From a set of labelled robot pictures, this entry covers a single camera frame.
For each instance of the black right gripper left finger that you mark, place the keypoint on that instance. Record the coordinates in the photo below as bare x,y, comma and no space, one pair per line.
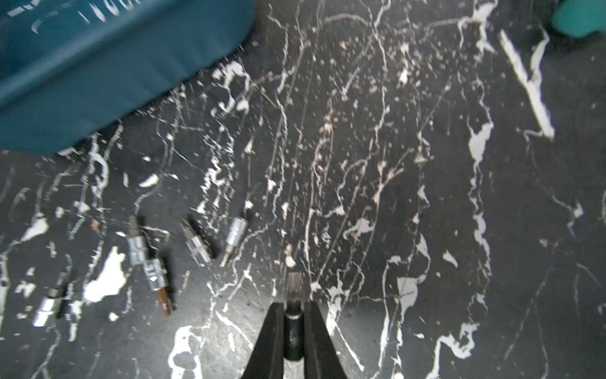
266,360

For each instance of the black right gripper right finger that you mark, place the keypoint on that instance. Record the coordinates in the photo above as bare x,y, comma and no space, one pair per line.
321,360

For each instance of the silver socket bit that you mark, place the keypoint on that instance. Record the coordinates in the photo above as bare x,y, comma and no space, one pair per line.
235,235
195,243
51,304
138,247
294,319

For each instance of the silver bit brown tip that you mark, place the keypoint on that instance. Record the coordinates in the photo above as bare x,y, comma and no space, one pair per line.
156,276

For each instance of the teal plastic storage box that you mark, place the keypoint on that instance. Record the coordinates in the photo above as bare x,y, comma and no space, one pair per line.
70,68

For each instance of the green work glove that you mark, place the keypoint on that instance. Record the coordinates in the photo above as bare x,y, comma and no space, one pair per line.
579,18

